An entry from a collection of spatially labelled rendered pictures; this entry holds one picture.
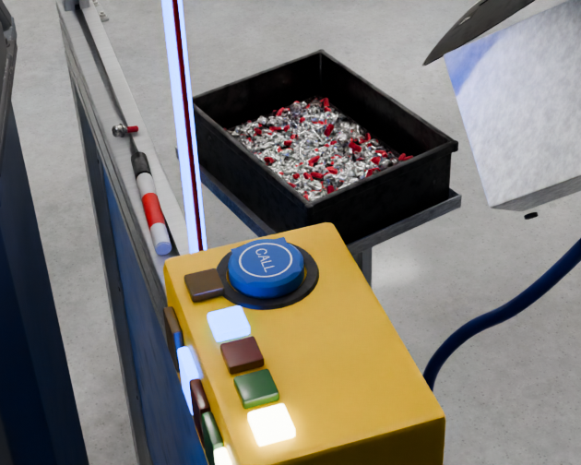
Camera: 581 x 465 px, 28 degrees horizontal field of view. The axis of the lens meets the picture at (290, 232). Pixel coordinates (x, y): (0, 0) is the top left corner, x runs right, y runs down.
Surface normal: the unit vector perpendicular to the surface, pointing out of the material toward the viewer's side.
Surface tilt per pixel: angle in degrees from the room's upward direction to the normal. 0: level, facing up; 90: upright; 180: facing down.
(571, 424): 0
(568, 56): 55
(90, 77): 0
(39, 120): 0
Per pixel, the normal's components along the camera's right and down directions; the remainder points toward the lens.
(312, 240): -0.04, -0.79
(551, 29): -0.51, -0.03
